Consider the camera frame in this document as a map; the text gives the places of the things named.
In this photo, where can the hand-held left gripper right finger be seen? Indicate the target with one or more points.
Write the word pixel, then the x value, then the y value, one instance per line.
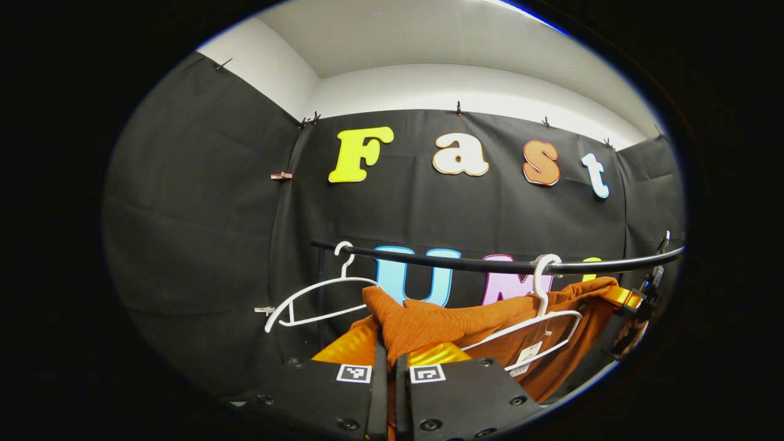
pixel 402 398

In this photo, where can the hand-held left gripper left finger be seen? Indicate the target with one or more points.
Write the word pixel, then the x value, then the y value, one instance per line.
pixel 378 398

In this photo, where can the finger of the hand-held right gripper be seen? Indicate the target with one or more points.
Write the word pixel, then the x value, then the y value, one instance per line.
pixel 625 298

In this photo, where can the orange knit jacket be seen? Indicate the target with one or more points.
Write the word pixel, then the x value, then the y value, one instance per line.
pixel 422 324

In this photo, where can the white clothes hanger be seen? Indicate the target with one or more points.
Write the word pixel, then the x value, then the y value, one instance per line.
pixel 541 294
pixel 270 323

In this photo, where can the black clothes rack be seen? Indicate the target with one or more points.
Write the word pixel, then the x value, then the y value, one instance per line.
pixel 465 263

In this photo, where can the white paper tag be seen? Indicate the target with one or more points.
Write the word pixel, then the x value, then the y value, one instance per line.
pixel 528 355

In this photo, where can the white cloth clip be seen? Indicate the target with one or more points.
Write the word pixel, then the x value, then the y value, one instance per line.
pixel 264 310

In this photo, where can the pink cloth clip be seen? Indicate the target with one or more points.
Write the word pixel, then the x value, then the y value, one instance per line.
pixel 282 176

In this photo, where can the row of black cloth clips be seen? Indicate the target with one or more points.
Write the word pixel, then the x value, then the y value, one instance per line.
pixel 458 110

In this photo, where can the black backdrop cloth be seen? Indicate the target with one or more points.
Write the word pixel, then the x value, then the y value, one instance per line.
pixel 184 214

